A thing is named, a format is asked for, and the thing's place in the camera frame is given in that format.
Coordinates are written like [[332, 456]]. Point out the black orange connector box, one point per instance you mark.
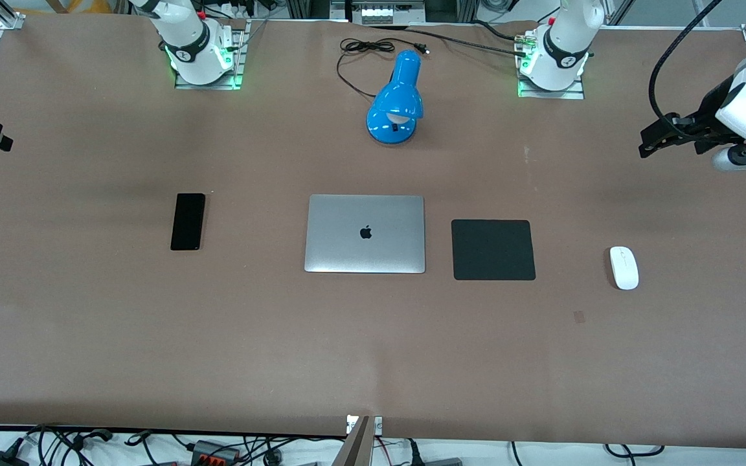
[[214, 451]]

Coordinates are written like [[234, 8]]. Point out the black square mouse pad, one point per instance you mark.
[[493, 249]]

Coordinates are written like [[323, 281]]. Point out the white computer mouse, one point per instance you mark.
[[623, 268]]

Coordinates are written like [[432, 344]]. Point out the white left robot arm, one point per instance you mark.
[[564, 45]]

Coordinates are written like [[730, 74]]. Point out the white power strip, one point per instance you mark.
[[383, 13]]

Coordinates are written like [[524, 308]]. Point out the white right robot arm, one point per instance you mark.
[[185, 39]]

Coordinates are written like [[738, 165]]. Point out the blue desk lamp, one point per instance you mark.
[[399, 90]]

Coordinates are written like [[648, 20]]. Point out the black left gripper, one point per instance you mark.
[[712, 107]]

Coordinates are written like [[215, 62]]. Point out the black smartphone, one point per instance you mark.
[[188, 221]]

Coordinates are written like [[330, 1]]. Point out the silver closed laptop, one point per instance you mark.
[[347, 246]]

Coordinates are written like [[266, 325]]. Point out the wooden camera post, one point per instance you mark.
[[359, 450]]

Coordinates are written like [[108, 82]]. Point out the small metal post bracket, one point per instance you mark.
[[377, 426]]

